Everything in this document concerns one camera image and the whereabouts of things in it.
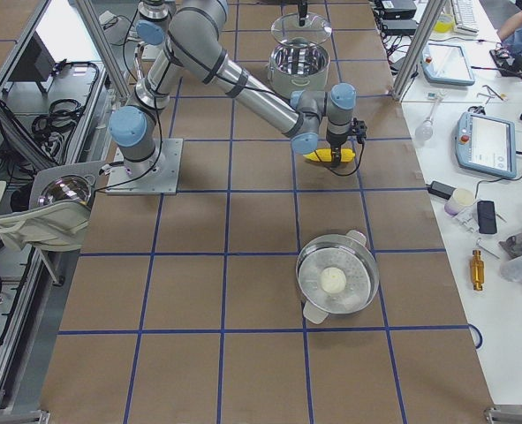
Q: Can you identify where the black cable bundle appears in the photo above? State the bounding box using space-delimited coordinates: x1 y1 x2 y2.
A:
31 98 87 147

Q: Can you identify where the white plastic chair frame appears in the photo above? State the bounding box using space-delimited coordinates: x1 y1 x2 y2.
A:
0 181 90 252

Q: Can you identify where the glass pot lid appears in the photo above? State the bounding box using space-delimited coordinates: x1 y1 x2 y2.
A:
270 12 332 45

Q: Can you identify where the steel steamer pot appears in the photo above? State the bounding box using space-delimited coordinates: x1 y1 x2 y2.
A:
296 230 379 324

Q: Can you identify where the black rectangular device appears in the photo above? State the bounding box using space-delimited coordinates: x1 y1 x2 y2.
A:
476 201 497 235

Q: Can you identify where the teach pendant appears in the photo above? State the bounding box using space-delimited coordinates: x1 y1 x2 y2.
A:
421 43 475 87
454 112 517 179

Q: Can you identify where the black monitor on floor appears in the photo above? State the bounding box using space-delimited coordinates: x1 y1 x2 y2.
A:
8 32 56 94

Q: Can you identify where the gold brass fitting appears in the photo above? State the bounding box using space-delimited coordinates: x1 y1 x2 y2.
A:
469 249 485 292

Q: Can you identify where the white pot with steel interior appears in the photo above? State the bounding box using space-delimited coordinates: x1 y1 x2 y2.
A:
268 39 330 98

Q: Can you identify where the far teach pendant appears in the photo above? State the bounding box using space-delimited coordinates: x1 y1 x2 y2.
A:
421 43 475 87

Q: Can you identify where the steel bowl on tray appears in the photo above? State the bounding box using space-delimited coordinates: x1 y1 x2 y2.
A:
37 175 93 207

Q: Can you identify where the white cream jar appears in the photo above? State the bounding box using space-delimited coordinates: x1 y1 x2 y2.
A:
444 188 475 216

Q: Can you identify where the yellow corn cob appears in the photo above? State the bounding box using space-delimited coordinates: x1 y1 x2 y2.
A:
304 148 356 163

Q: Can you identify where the black power adapter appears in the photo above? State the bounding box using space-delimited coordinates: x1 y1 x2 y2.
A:
427 180 456 200

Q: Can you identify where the near teach pendant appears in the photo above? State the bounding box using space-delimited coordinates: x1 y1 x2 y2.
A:
454 112 517 179

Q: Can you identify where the white steamed bun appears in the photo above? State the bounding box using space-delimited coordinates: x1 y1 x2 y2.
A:
320 267 347 295

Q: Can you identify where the aluminium frame post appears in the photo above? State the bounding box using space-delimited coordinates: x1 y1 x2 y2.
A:
391 0 445 101

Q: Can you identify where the white keyboard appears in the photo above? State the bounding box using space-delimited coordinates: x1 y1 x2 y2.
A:
449 0 479 35

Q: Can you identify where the black power brick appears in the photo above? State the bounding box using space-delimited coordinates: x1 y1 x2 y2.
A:
382 19 418 36

